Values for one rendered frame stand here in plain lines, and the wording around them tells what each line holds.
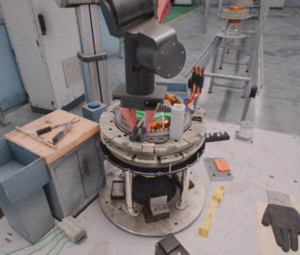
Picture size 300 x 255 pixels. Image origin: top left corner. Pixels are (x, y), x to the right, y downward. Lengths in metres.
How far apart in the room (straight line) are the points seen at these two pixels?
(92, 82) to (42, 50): 1.79
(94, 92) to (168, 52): 0.77
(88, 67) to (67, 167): 0.49
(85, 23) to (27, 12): 1.80
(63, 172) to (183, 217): 0.40
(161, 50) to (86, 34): 0.71
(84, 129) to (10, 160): 0.24
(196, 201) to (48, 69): 2.35
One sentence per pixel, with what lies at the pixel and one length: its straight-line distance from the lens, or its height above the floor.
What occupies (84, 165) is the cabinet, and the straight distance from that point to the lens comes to 0.78.
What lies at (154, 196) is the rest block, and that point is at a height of 0.87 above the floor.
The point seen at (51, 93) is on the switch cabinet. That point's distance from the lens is 2.98.
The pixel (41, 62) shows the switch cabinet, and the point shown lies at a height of 0.69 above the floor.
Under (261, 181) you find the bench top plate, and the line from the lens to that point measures 1.04.
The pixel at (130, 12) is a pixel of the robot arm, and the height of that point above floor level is 1.40.
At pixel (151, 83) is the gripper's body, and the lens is 0.45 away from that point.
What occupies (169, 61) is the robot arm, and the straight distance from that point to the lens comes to 0.37.
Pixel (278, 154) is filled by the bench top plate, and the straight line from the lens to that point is 1.22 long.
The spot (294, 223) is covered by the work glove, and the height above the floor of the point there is 0.80.
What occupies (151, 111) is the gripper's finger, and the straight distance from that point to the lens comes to 0.45.
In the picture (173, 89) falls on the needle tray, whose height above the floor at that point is 1.03.
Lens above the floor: 1.44
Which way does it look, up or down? 33 degrees down
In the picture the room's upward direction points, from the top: straight up
